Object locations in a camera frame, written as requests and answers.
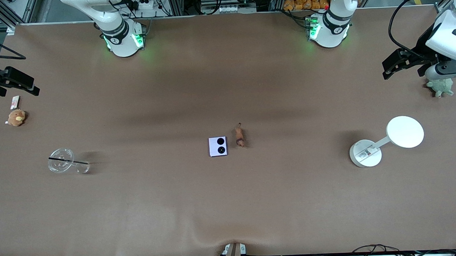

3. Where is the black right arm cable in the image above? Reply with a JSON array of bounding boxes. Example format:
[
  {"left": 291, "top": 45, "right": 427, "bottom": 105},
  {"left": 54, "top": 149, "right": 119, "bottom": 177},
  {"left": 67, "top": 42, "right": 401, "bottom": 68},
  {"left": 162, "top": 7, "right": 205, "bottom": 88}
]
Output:
[{"left": 0, "top": 31, "right": 27, "bottom": 61}]

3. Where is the black drinking straw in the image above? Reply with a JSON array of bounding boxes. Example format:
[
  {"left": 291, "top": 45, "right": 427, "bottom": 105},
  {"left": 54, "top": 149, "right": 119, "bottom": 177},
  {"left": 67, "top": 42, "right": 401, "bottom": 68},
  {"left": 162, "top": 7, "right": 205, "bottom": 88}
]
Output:
[{"left": 48, "top": 156, "right": 90, "bottom": 166}]

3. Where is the white power strip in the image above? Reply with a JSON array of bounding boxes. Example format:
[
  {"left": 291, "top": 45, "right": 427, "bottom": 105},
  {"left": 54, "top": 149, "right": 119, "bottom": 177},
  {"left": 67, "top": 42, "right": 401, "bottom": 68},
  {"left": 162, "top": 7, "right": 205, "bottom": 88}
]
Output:
[{"left": 130, "top": 0, "right": 160, "bottom": 11}]

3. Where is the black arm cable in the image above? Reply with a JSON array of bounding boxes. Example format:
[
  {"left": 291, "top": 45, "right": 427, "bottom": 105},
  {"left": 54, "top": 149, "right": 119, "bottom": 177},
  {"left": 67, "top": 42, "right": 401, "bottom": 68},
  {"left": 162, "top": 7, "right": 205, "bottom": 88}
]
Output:
[
  {"left": 0, "top": 31, "right": 27, "bottom": 61},
  {"left": 387, "top": 0, "right": 447, "bottom": 59}
]

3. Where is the brown lion statue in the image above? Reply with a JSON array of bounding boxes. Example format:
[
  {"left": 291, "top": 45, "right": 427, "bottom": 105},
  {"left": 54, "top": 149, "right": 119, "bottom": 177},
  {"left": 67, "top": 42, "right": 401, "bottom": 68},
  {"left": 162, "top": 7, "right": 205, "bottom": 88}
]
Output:
[{"left": 234, "top": 122, "right": 246, "bottom": 148}]

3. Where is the white round desk lamp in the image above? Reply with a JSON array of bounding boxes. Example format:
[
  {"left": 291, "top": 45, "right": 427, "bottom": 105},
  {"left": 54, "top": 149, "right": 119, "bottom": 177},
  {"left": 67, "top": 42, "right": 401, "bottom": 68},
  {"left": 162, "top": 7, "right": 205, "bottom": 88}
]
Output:
[{"left": 348, "top": 115, "right": 426, "bottom": 169}]

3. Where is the brown plush toy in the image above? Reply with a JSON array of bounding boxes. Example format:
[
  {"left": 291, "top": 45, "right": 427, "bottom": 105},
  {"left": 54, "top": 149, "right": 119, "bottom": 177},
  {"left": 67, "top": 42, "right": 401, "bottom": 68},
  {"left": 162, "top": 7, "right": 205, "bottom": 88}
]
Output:
[{"left": 6, "top": 109, "right": 27, "bottom": 127}]

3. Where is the black floor cable bundle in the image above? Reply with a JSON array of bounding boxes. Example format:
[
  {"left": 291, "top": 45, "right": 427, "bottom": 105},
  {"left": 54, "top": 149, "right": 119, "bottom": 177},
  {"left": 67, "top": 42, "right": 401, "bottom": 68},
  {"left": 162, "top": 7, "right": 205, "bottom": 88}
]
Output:
[{"left": 352, "top": 241, "right": 456, "bottom": 256}]

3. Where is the green plush turtle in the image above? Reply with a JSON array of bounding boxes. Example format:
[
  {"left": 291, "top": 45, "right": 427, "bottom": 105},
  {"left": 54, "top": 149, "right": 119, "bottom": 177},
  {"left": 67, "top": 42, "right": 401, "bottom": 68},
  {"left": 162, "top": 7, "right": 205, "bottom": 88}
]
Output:
[{"left": 426, "top": 77, "right": 454, "bottom": 99}]

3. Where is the black electronics box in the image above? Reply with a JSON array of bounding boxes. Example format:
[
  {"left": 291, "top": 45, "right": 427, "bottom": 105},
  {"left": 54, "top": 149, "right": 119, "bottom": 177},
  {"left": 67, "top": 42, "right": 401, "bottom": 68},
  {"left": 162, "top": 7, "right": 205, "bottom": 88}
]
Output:
[{"left": 200, "top": 0, "right": 259, "bottom": 15}]

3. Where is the clear plastic cup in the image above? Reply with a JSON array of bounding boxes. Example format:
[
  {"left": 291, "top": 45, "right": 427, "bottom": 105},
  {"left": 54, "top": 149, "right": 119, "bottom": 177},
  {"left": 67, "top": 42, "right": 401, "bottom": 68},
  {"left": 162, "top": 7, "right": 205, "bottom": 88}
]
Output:
[{"left": 47, "top": 147, "right": 91, "bottom": 176}]

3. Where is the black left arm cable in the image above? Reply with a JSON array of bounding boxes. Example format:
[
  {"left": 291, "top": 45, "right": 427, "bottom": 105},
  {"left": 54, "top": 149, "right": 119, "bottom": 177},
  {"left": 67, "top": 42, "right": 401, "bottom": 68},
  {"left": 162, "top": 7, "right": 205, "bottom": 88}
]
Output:
[{"left": 387, "top": 0, "right": 447, "bottom": 59}]

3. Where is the lilac flip phone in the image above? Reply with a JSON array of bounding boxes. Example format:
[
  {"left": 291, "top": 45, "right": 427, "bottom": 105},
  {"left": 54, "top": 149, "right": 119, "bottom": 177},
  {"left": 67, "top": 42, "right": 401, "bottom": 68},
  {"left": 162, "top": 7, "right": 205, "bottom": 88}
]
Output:
[{"left": 208, "top": 136, "right": 228, "bottom": 158}]

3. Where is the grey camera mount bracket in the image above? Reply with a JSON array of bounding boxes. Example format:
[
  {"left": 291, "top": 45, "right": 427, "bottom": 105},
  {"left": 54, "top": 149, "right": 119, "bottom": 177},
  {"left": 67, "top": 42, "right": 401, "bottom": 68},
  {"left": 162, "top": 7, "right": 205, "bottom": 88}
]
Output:
[{"left": 221, "top": 242, "right": 246, "bottom": 256}]

